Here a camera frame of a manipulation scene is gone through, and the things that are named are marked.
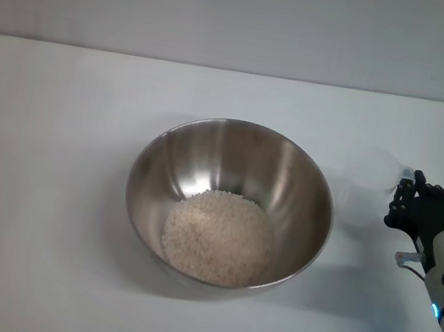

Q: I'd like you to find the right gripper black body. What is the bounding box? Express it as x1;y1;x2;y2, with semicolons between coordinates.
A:
402;180;444;267

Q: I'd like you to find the clear plastic measuring cup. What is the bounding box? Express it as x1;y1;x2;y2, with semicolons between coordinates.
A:
330;141;419;242

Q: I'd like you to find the white uncooked rice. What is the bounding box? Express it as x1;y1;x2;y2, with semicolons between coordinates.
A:
154;180;286;294

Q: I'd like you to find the stainless steel mixing bowl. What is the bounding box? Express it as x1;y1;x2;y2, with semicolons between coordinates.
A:
110;102;348;309

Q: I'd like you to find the clear plug with thin wires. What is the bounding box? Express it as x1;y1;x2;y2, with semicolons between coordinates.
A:
391;246;432;281

